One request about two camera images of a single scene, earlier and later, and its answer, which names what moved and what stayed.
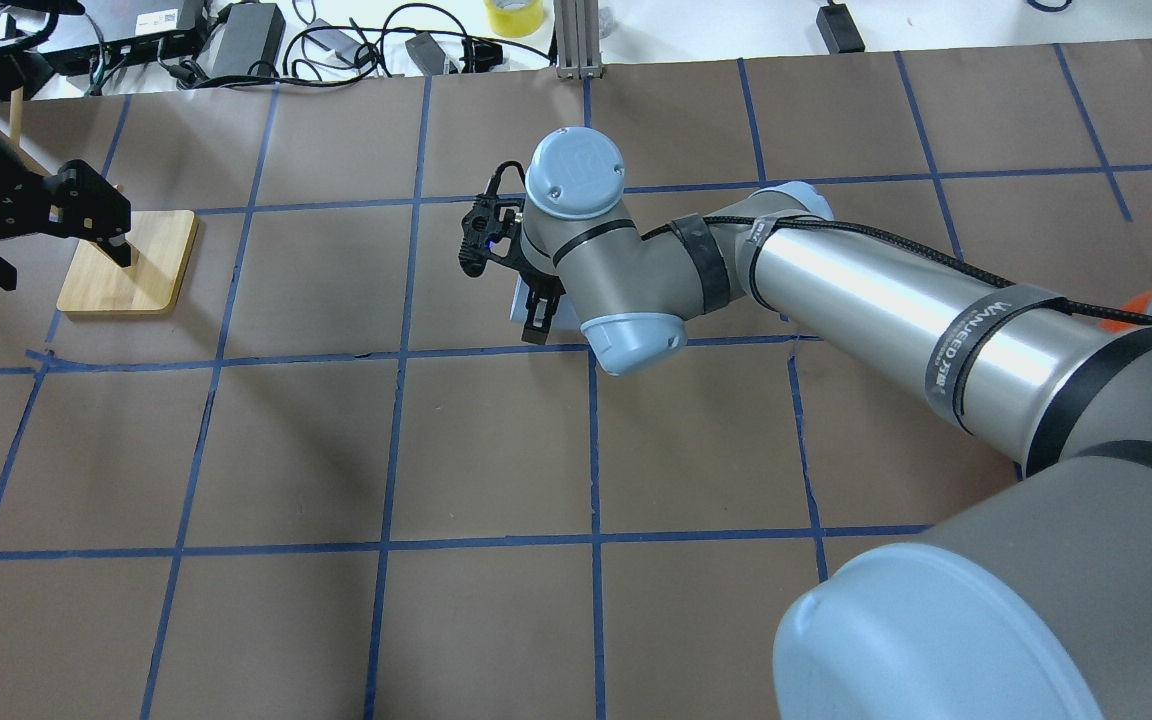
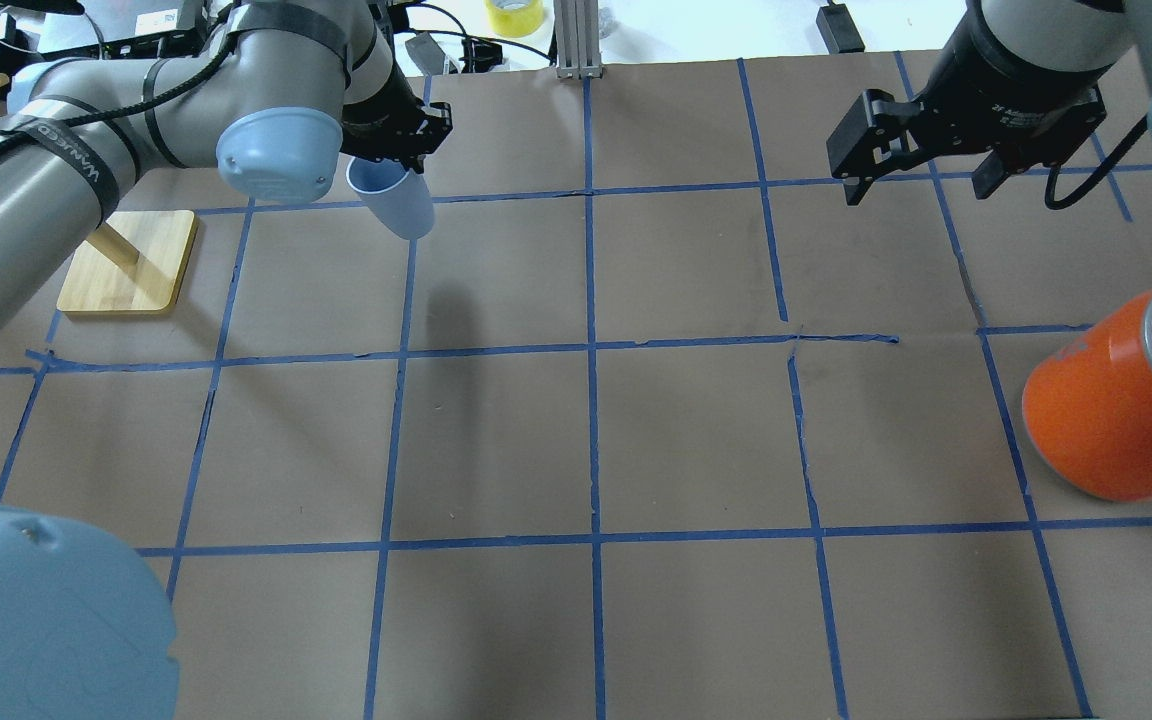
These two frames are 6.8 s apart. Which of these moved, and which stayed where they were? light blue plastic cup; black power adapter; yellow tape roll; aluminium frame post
Moved: light blue plastic cup
Stayed: black power adapter; aluminium frame post; yellow tape roll
